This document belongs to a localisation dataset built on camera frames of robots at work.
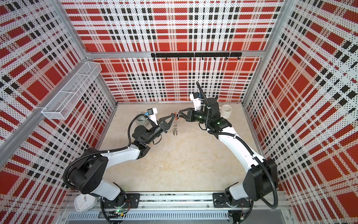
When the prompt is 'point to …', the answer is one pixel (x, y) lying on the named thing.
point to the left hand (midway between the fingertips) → (175, 117)
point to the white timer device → (85, 202)
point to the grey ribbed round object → (142, 121)
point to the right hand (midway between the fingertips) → (179, 113)
